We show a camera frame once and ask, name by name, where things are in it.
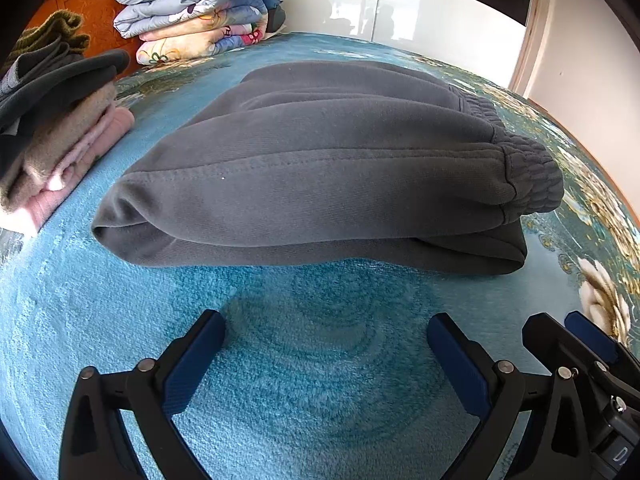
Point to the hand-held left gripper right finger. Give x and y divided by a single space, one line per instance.
457 360

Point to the blue floral plush blanket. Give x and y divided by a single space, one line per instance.
150 300

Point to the cream floral folded quilt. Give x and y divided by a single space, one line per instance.
195 42

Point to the stack of folded clothes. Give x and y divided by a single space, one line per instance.
85 160

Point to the glossy white wardrobe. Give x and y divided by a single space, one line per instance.
425 5

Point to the grey folded garment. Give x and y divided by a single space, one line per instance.
35 62

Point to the tan fleece folded garment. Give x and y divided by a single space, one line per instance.
60 145

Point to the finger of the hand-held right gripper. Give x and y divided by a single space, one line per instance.
592 335
542 335

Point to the dark charcoal folded garment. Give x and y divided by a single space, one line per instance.
65 85

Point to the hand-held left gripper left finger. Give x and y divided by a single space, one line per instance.
192 362

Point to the olive green knitted garment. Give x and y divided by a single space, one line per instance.
55 30

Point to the dark grey sweatpants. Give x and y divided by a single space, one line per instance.
320 175

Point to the dark grey pillow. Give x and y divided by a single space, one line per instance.
277 17

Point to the light wooden door frame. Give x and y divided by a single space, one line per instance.
525 50

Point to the blue floral folded quilt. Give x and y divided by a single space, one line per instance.
240 10

